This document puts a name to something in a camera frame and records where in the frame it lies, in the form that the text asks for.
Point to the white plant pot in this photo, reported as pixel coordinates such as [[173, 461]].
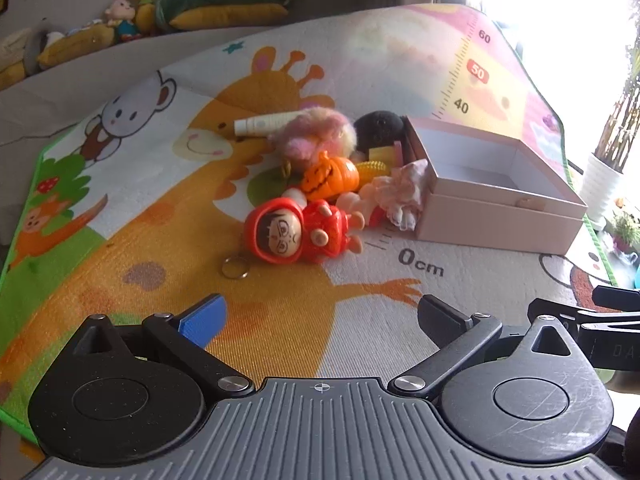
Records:
[[600, 190]]

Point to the yellow and pink toy block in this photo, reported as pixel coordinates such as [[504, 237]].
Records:
[[382, 154]]

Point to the pink fluffy plush toy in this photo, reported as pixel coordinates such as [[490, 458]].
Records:
[[310, 132]]

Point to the yellow duck toy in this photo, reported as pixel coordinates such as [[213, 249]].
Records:
[[145, 2]]

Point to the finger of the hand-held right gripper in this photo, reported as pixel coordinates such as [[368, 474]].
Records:
[[565, 312], [617, 296]]

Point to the pink cardboard box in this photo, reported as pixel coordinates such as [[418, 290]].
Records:
[[500, 225]]

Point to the cartoon giraffe play mat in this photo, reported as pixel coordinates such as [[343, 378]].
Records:
[[150, 220]]

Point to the small potted plant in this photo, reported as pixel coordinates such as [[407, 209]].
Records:
[[625, 232]]

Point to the yellow plush toy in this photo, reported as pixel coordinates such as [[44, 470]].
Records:
[[75, 47]]

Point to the white cream tube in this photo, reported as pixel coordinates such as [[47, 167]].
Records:
[[260, 124]]

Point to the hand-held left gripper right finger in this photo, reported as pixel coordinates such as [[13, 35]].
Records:
[[440, 317]]

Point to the yellow corn toy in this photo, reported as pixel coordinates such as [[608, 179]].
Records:
[[372, 170]]

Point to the bamboo plant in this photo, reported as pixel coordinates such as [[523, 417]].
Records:
[[617, 120]]

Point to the orange pumpkin toy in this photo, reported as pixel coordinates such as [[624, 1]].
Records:
[[335, 175]]

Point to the black plush toy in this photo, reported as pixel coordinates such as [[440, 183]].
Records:
[[377, 127]]

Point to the monkey doll figure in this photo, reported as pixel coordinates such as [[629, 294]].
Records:
[[122, 20]]

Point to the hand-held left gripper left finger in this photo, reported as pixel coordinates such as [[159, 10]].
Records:
[[207, 322]]

